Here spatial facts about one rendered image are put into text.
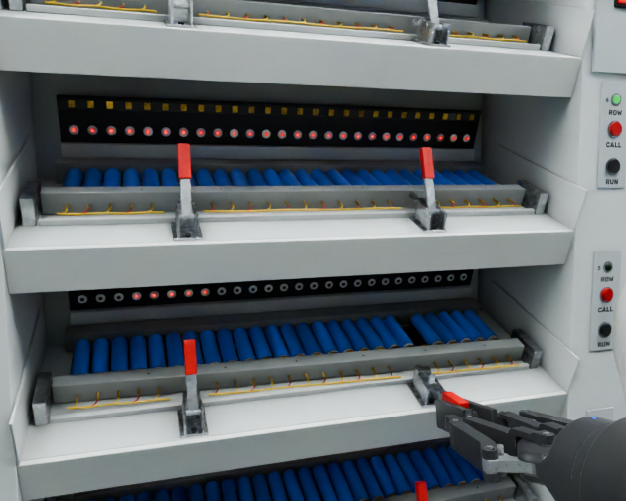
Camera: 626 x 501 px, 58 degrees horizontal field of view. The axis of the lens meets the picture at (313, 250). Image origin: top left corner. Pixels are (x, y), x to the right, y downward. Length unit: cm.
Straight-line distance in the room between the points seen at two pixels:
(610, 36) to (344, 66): 32
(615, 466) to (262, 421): 35
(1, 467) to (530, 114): 71
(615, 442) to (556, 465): 5
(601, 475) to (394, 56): 42
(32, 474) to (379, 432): 35
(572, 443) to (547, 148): 42
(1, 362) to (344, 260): 33
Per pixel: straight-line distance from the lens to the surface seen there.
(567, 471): 45
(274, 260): 57
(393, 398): 68
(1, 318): 57
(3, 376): 58
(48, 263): 56
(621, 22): 79
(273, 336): 71
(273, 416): 63
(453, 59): 65
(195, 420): 62
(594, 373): 79
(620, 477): 41
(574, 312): 75
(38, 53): 58
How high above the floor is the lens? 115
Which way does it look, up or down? 6 degrees down
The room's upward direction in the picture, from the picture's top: straight up
